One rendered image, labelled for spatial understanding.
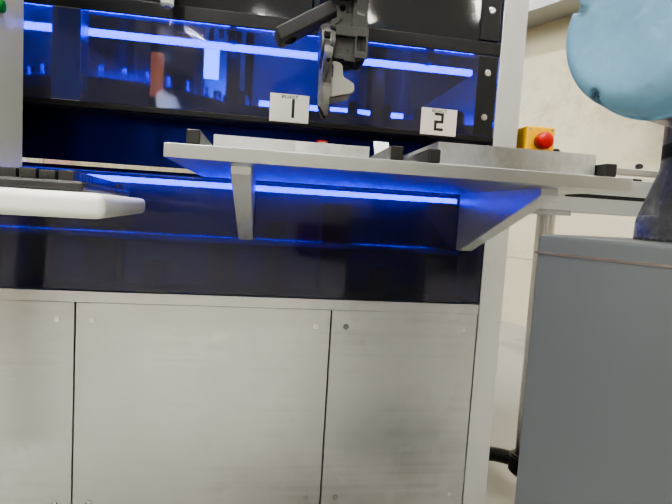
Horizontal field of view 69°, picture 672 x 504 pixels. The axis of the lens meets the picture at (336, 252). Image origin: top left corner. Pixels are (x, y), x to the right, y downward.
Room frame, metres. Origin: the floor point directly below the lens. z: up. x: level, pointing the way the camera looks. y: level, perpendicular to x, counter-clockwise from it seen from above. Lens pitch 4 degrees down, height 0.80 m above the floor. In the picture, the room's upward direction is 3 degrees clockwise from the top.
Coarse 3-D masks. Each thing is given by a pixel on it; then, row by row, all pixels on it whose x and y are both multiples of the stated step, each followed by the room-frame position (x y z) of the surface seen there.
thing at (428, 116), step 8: (424, 112) 1.13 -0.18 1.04; (432, 112) 1.13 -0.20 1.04; (440, 112) 1.13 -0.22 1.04; (448, 112) 1.13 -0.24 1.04; (456, 112) 1.14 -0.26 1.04; (424, 120) 1.13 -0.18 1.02; (432, 120) 1.13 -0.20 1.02; (440, 120) 1.13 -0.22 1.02; (448, 120) 1.14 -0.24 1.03; (456, 120) 1.14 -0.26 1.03; (424, 128) 1.13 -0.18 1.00; (432, 128) 1.13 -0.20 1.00; (448, 128) 1.14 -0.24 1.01
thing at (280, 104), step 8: (272, 96) 1.08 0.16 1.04; (280, 96) 1.08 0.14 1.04; (288, 96) 1.08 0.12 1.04; (296, 96) 1.08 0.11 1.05; (304, 96) 1.09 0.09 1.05; (272, 104) 1.08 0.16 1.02; (280, 104) 1.08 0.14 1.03; (288, 104) 1.08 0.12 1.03; (296, 104) 1.08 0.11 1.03; (304, 104) 1.09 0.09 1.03; (272, 112) 1.08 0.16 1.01; (280, 112) 1.08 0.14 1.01; (288, 112) 1.08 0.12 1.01; (296, 112) 1.08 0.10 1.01; (304, 112) 1.09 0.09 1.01; (272, 120) 1.08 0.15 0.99; (280, 120) 1.08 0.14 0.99; (288, 120) 1.08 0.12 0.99; (296, 120) 1.08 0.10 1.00; (304, 120) 1.09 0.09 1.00
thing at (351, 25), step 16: (320, 0) 0.89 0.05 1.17; (336, 0) 0.89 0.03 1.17; (352, 0) 0.89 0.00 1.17; (368, 0) 0.89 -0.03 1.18; (336, 16) 0.89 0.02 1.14; (352, 16) 0.89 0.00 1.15; (320, 32) 0.90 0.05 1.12; (336, 32) 0.87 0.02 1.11; (352, 32) 0.87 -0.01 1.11; (368, 32) 0.88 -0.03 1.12; (320, 48) 0.88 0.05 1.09; (336, 48) 0.88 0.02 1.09; (352, 48) 0.88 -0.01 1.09; (320, 64) 0.91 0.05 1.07; (352, 64) 0.91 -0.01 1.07
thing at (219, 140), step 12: (216, 144) 0.81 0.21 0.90; (228, 144) 0.81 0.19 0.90; (240, 144) 0.81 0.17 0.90; (252, 144) 0.82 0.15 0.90; (264, 144) 0.82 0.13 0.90; (276, 144) 0.82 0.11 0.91; (288, 144) 0.82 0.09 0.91; (300, 144) 0.83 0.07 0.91; (312, 144) 0.83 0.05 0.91; (324, 144) 0.83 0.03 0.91; (336, 144) 0.84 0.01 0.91; (360, 156) 0.84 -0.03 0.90
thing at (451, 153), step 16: (432, 144) 0.77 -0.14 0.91; (448, 144) 0.74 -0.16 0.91; (464, 144) 0.75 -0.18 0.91; (448, 160) 0.75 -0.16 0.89; (464, 160) 0.75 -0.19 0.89; (480, 160) 0.75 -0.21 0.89; (496, 160) 0.76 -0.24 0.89; (512, 160) 0.76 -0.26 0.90; (528, 160) 0.76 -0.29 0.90; (544, 160) 0.77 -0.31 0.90; (560, 160) 0.77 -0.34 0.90; (576, 160) 0.78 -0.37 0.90; (592, 160) 0.78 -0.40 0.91
